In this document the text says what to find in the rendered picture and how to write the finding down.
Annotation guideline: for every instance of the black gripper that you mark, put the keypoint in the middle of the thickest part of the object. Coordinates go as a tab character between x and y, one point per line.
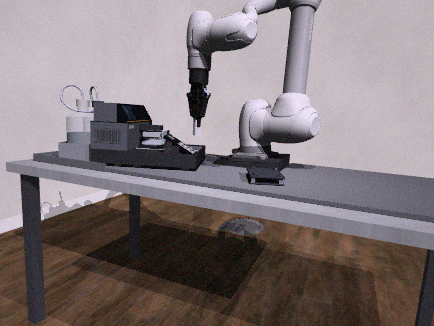
198	97

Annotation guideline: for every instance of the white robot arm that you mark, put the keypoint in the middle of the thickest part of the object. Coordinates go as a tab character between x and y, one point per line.
291	120

